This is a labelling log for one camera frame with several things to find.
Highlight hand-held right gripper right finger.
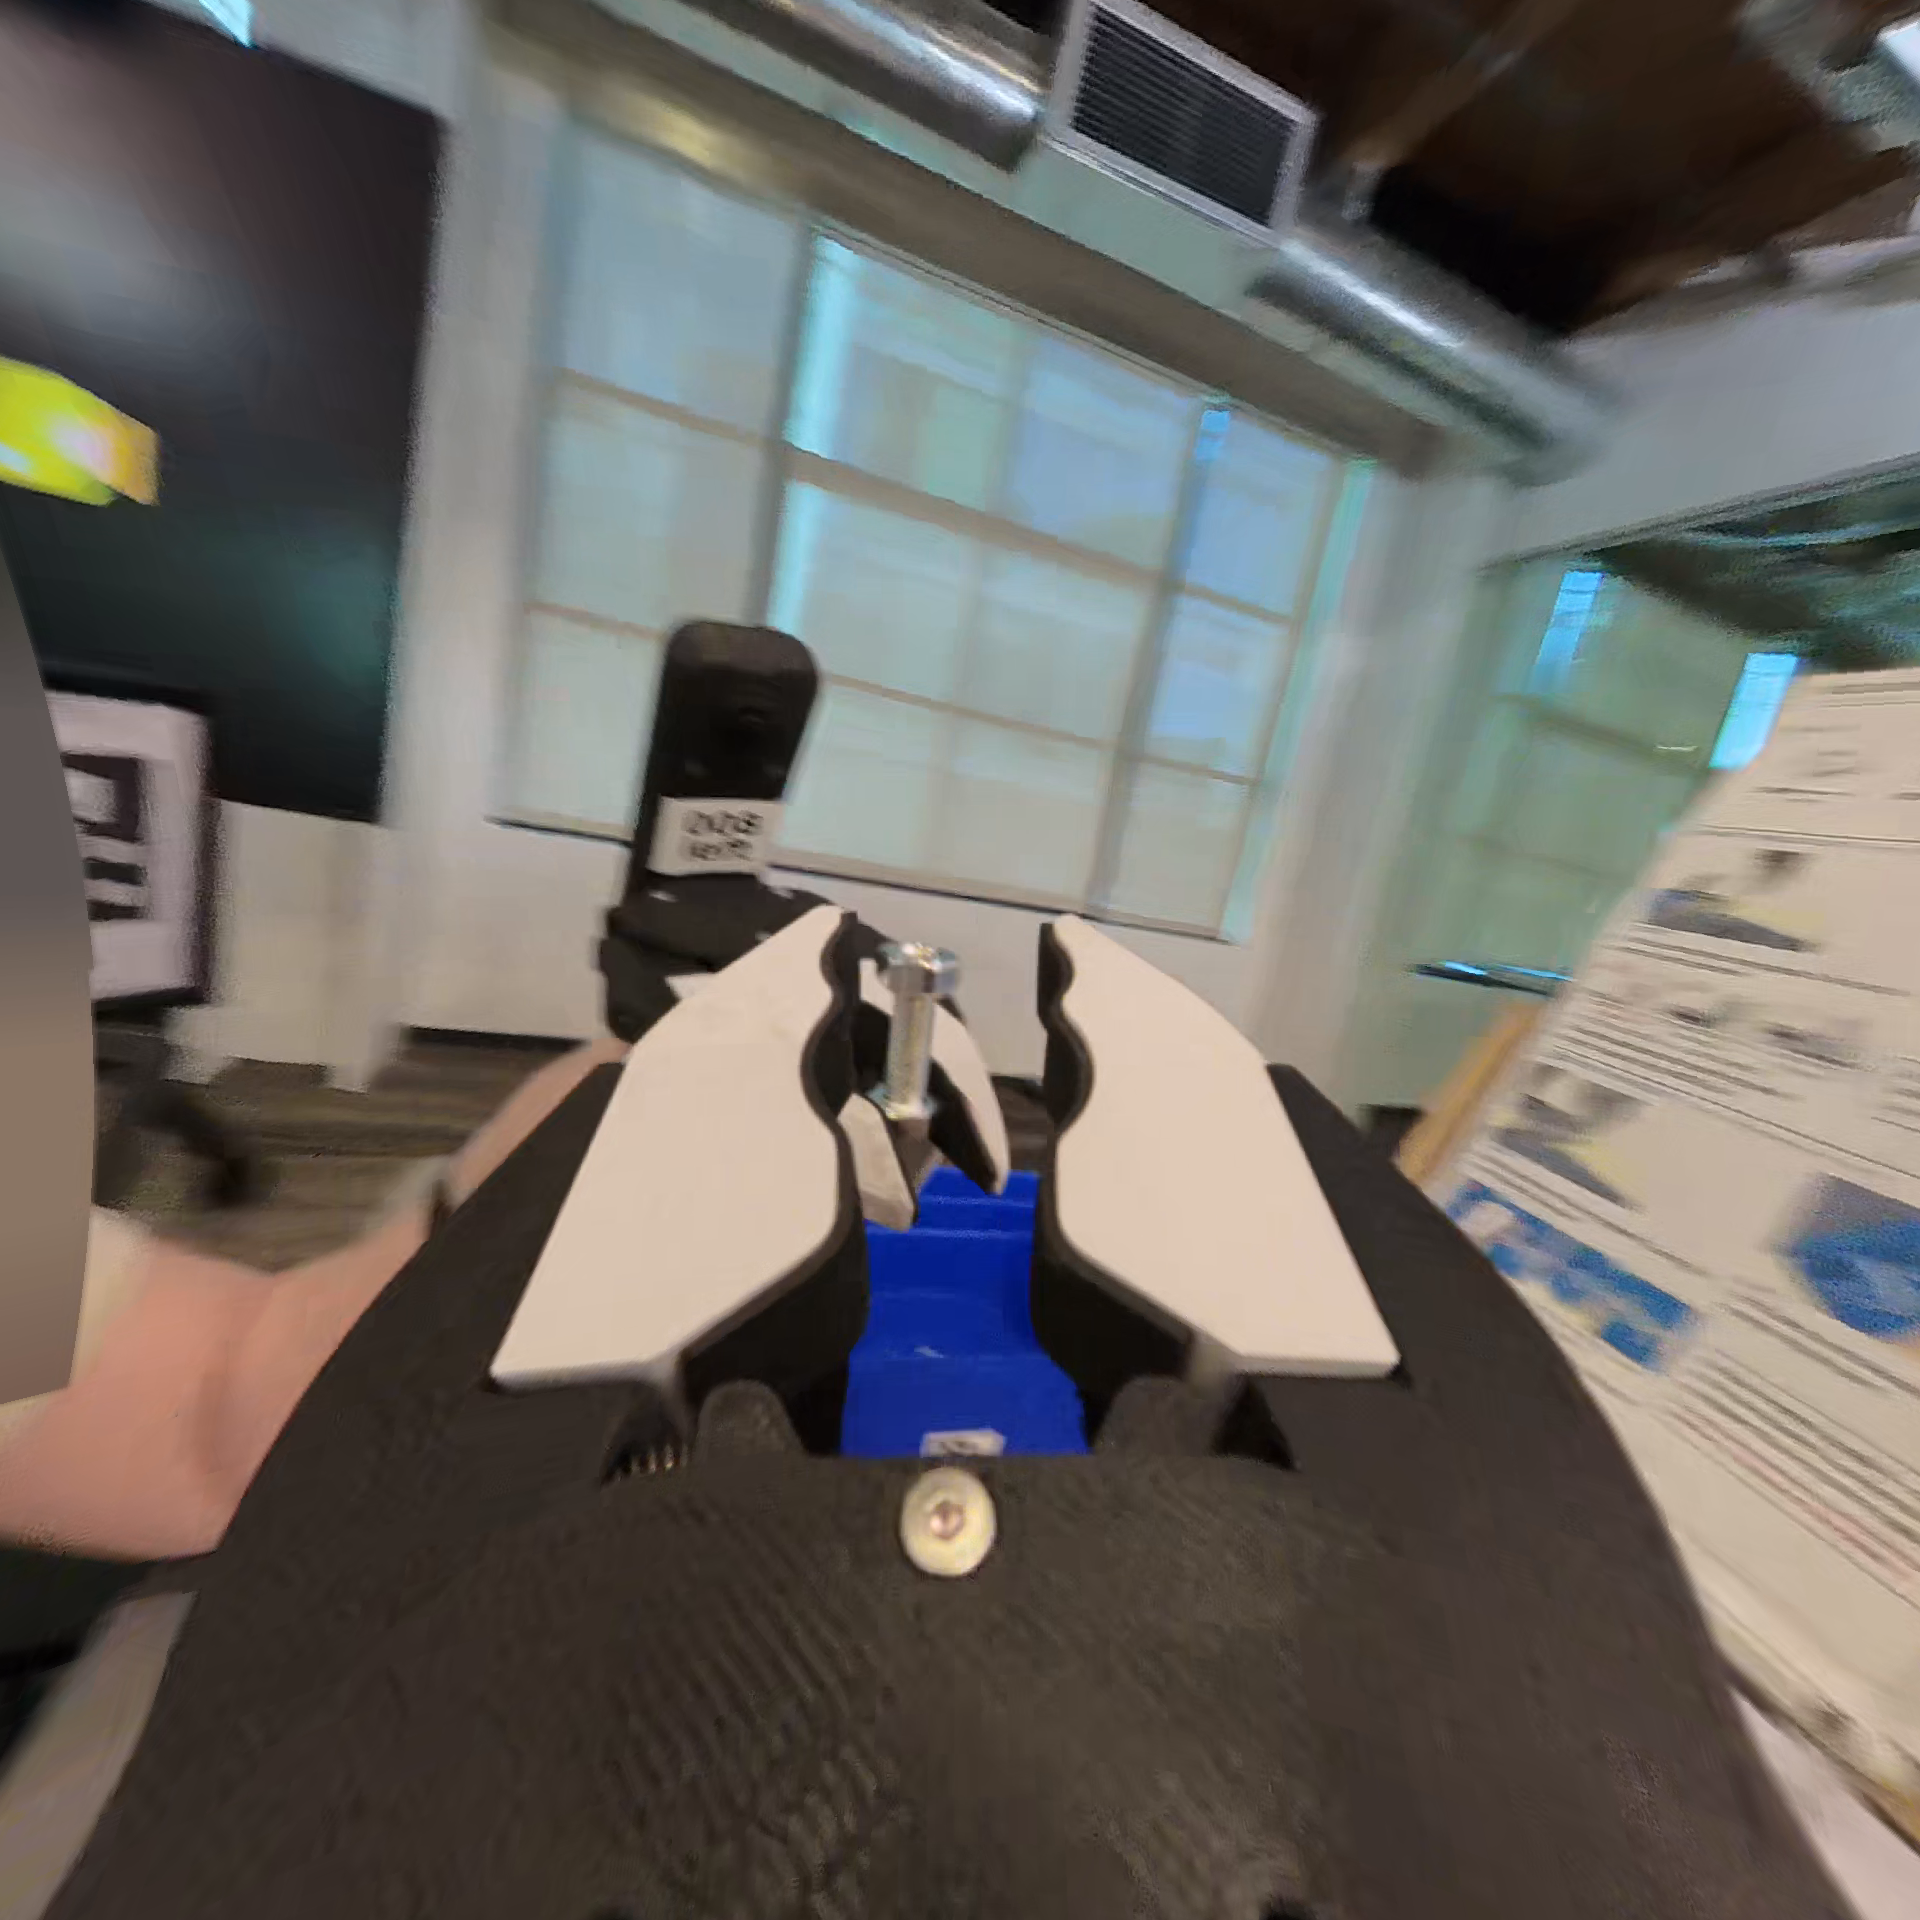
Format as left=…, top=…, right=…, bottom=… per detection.
left=1032, top=911, right=1405, bottom=1383

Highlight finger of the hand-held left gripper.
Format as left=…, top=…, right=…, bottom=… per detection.
left=837, top=1035, right=929, bottom=1221
left=919, top=1027, right=1011, bottom=1200

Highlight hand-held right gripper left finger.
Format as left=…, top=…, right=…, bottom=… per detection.
left=490, top=903, right=875, bottom=1389

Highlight steel bolt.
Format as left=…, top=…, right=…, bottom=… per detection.
left=879, top=942, right=964, bottom=1124

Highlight blue plastic bin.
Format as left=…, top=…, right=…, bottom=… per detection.
left=840, top=1170, right=1092, bottom=1460

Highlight person's left forearm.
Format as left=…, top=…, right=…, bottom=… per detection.
left=0, top=1043, right=625, bottom=1560

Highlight instruction sheet on stand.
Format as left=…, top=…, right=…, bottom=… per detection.
left=1392, top=1000, right=1548, bottom=1186

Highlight black wheeled sign stand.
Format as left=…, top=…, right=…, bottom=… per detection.
left=97, top=1019, right=256, bottom=1208

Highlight printed instruction sheet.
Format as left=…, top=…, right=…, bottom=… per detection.
left=1424, top=668, right=1920, bottom=1788

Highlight framed black-white marker sign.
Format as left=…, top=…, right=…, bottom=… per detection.
left=45, top=687, right=223, bottom=1011

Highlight air vent grille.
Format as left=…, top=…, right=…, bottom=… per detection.
left=1045, top=0, right=1321, bottom=245

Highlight dark wall screen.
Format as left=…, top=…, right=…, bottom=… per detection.
left=0, top=0, right=448, bottom=824

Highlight round silver air duct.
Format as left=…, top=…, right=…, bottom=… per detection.
left=661, top=0, right=1631, bottom=482

